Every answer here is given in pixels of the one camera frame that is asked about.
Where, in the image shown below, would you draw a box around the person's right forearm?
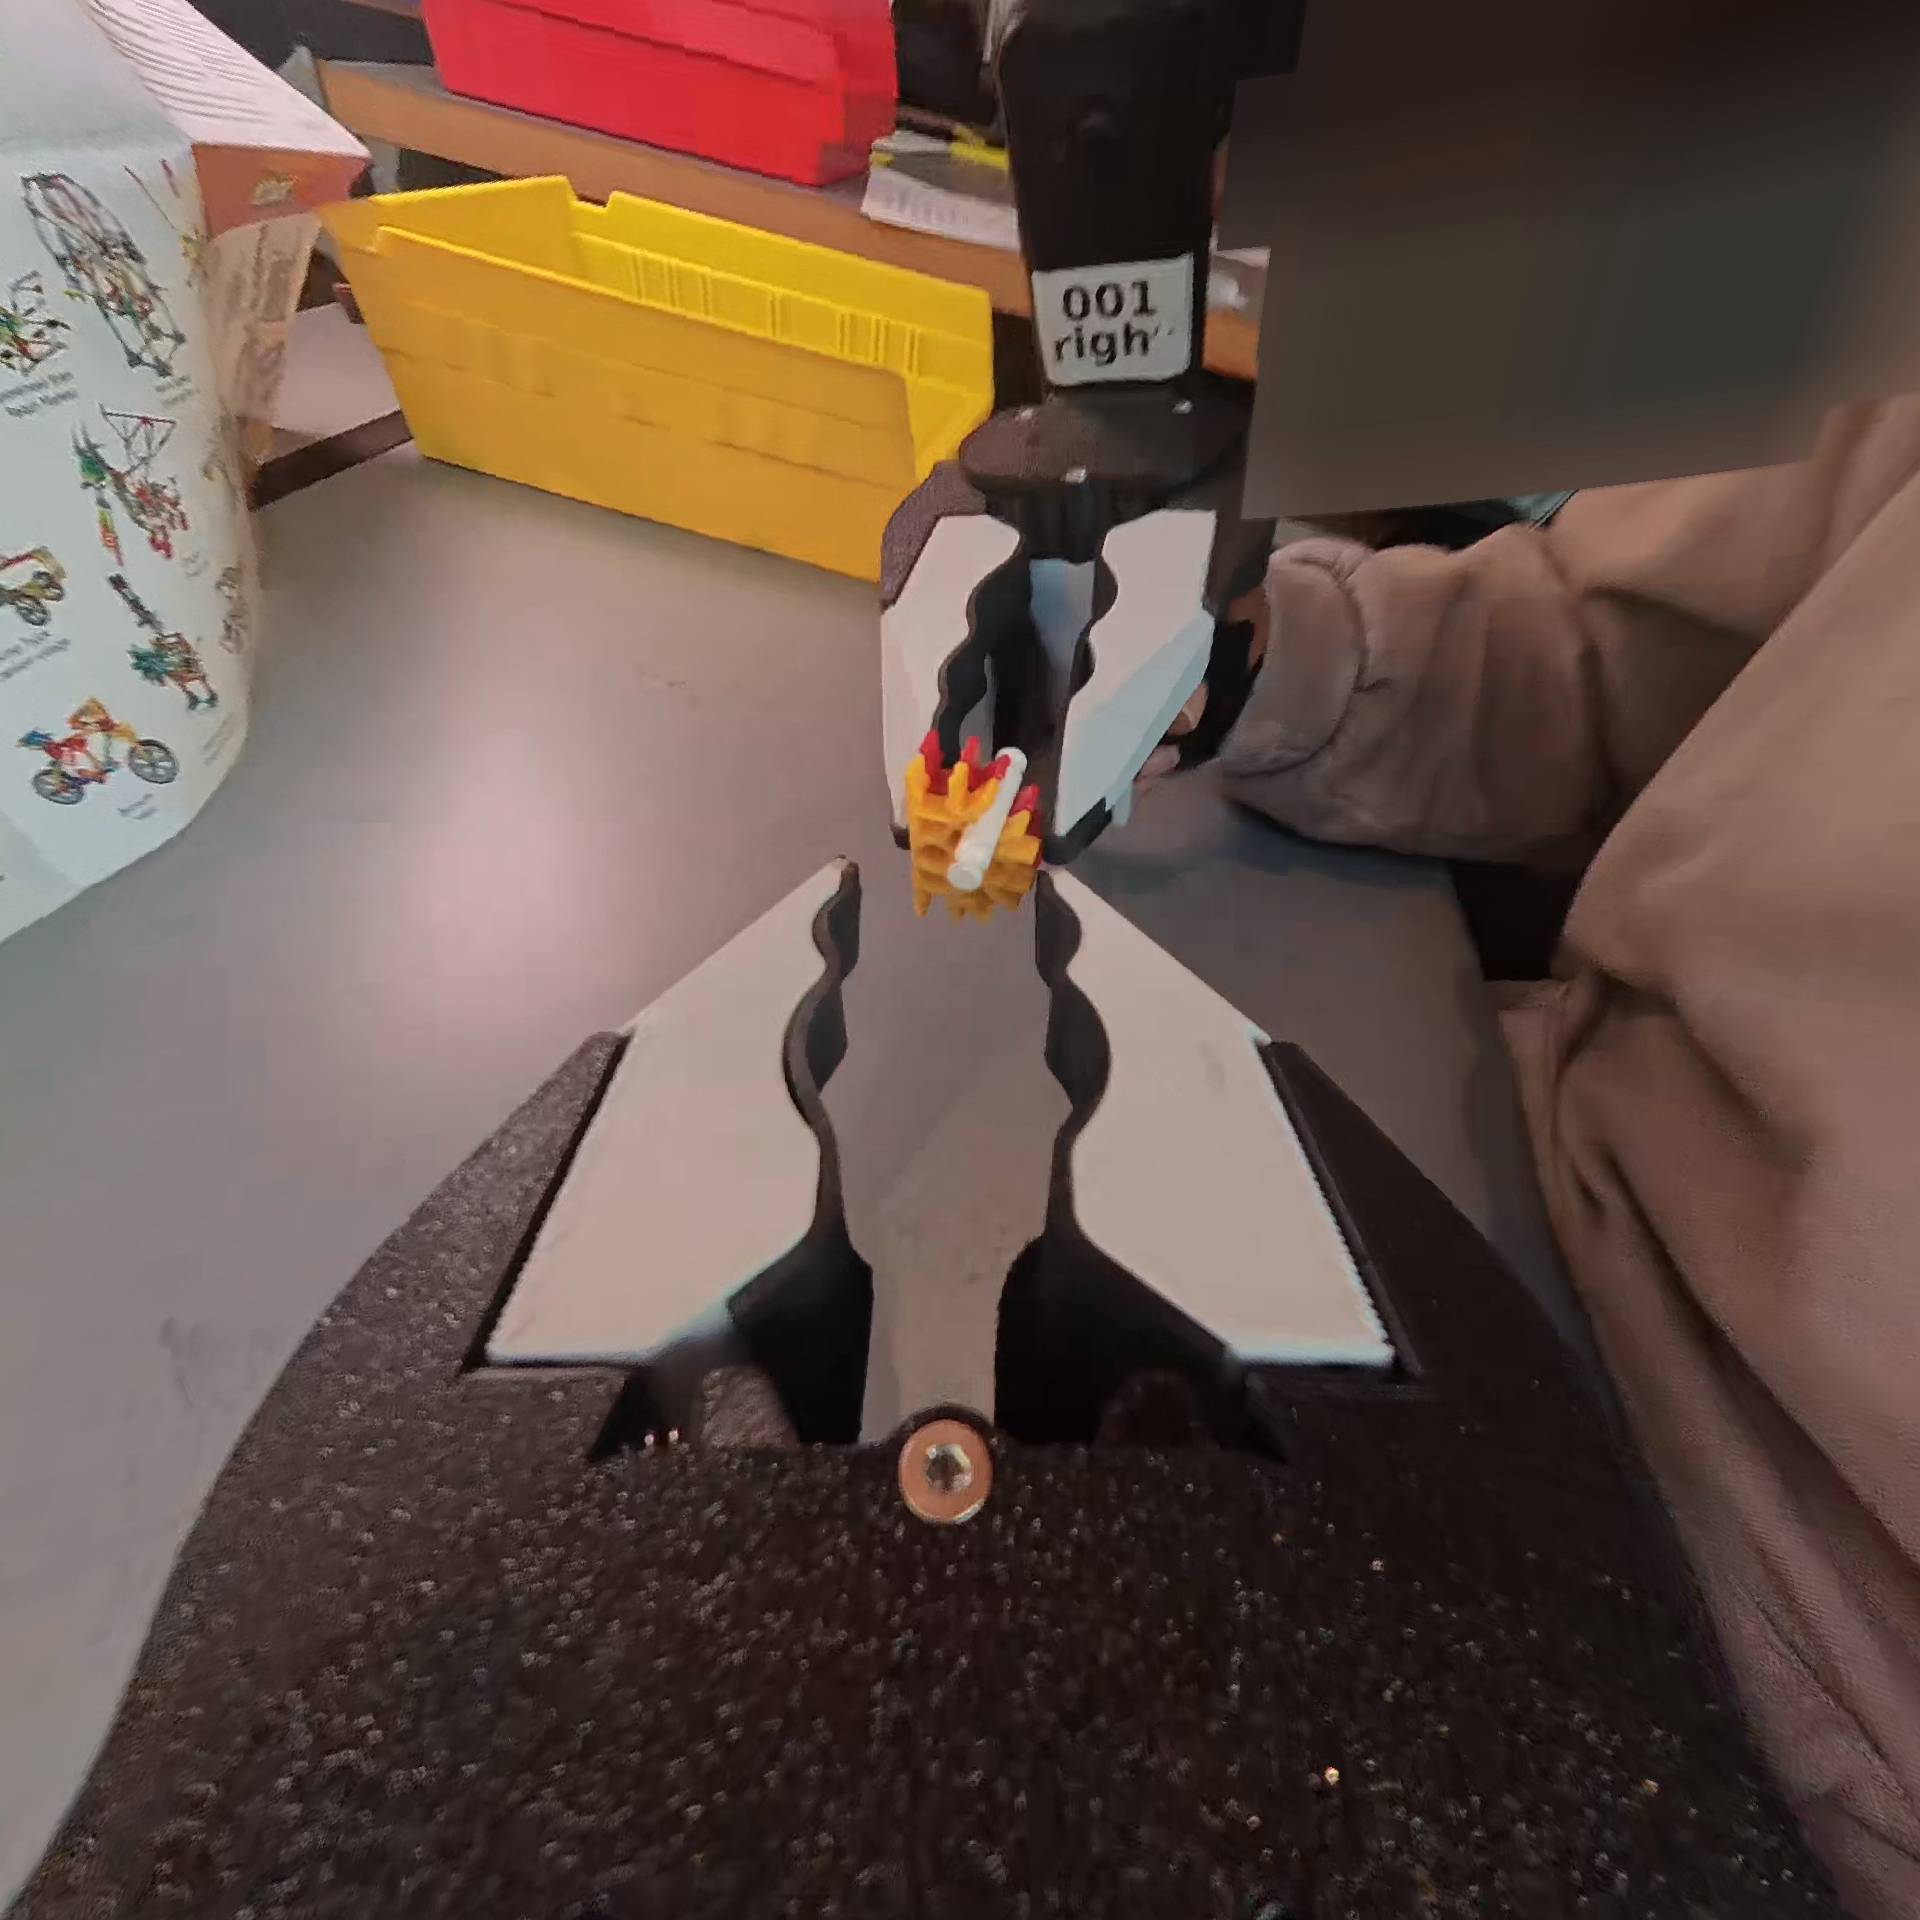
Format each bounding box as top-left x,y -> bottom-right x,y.
1217,398 -> 1920,867

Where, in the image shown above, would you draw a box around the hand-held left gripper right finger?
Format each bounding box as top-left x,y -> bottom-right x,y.
993,867 -> 1397,1446

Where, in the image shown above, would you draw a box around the printed instruction sheet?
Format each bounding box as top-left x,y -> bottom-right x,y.
0,0 -> 268,946

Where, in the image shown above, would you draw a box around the red and yellow connector stack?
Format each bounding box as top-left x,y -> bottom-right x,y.
902,729 -> 1046,923

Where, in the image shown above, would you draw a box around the person's beige sweatshirt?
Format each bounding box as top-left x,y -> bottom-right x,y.
1497,497 -> 1920,1920

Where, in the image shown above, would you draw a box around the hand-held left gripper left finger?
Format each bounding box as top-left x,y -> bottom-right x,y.
482,858 -> 875,1446

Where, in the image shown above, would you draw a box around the white plastic rod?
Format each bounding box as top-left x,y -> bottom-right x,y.
949,746 -> 1031,889

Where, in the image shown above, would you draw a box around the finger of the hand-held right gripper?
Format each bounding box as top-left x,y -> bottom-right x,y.
878,514 -> 1039,800
1046,508 -> 1221,867

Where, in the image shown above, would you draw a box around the printed toy set box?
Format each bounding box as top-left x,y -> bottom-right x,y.
89,0 -> 374,472

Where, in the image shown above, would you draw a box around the nested yellow plastic bins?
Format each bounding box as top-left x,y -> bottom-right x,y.
319,177 -> 996,585

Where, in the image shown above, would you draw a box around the person's right hand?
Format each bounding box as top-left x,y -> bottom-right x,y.
1132,674 -> 1214,790

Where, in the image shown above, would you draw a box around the red plastic bin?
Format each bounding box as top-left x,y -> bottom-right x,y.
422,0 -> 899,188

